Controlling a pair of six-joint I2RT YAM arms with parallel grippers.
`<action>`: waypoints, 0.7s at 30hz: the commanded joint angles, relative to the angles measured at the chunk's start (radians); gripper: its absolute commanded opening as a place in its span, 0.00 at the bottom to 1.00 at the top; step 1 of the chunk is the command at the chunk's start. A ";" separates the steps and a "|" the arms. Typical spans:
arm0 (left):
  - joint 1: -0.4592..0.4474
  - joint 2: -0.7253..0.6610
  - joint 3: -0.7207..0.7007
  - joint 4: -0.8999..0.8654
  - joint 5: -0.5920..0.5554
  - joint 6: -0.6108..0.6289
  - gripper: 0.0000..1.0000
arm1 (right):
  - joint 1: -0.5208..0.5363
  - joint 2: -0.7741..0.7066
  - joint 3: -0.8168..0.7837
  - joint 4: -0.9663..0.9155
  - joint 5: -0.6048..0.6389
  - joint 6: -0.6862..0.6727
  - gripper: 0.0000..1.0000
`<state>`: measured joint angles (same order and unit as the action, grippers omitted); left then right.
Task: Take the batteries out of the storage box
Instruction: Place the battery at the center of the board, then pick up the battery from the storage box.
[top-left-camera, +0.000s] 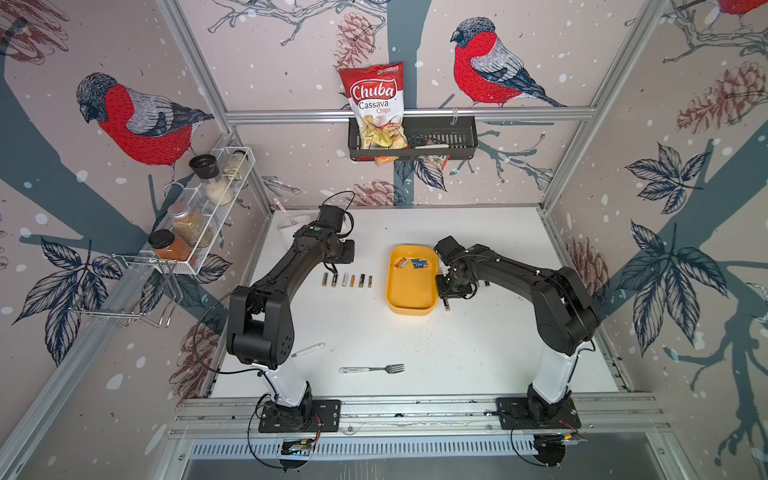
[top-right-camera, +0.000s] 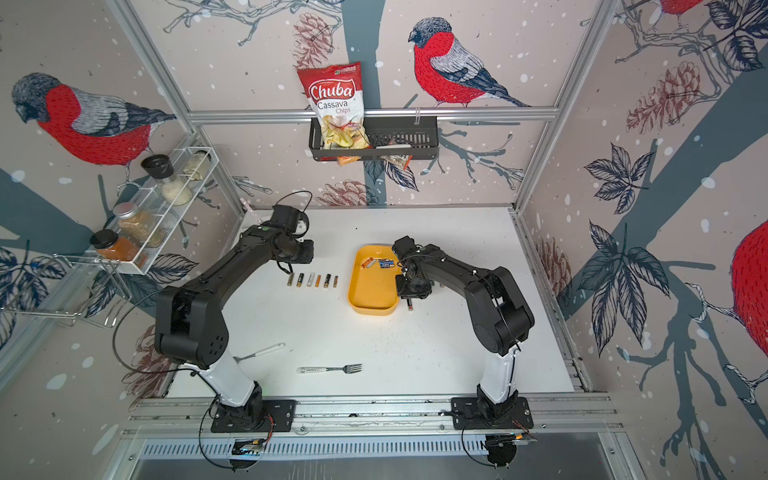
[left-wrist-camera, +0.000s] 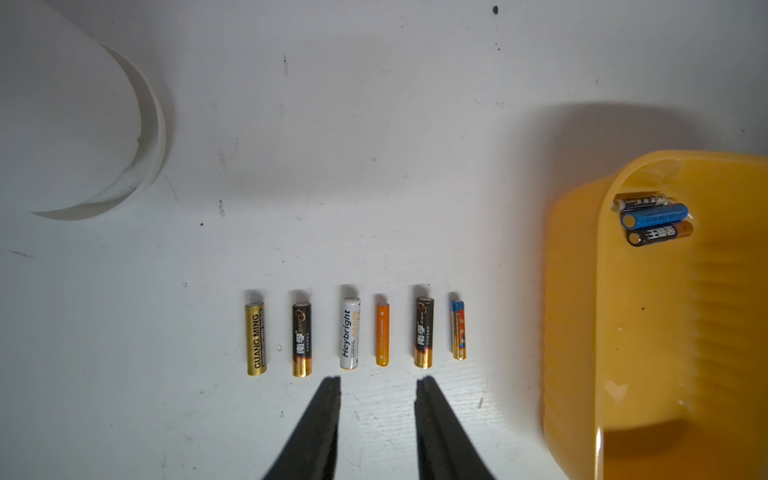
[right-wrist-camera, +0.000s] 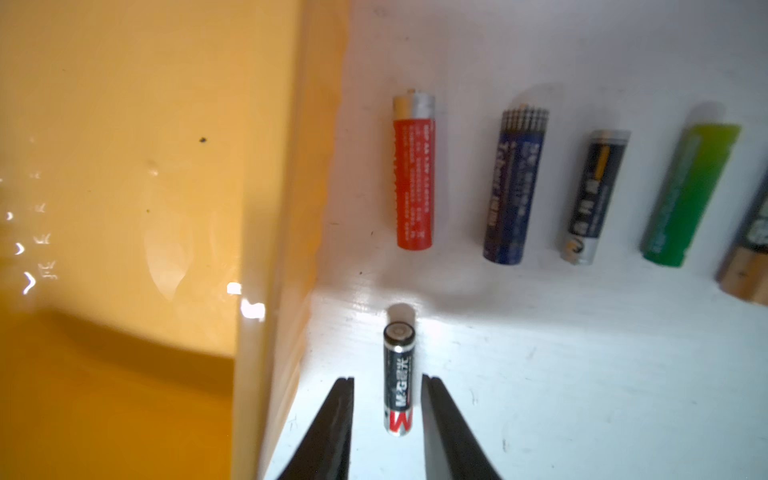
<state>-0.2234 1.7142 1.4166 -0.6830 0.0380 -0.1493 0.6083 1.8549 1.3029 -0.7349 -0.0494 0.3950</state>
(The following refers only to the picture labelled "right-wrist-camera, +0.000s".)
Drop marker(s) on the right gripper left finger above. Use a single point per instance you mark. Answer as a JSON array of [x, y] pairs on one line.
[[324, 452]]

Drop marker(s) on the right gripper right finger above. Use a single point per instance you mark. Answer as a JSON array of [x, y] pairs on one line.
[[450, 448]]

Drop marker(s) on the black red tip battery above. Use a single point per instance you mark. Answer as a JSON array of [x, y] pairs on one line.
[[398, 355]]

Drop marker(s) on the yellow plastic storage box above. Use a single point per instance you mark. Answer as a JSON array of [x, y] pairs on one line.
[[164, 172]]

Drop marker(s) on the black copper battery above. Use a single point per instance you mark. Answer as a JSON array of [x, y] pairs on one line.
[[743, 273]]

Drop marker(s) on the red Deli carbon battery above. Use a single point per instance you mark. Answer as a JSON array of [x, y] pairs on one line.
[[414, 126]]

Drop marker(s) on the green battery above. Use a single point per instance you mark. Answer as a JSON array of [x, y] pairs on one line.
[[700, 158]]

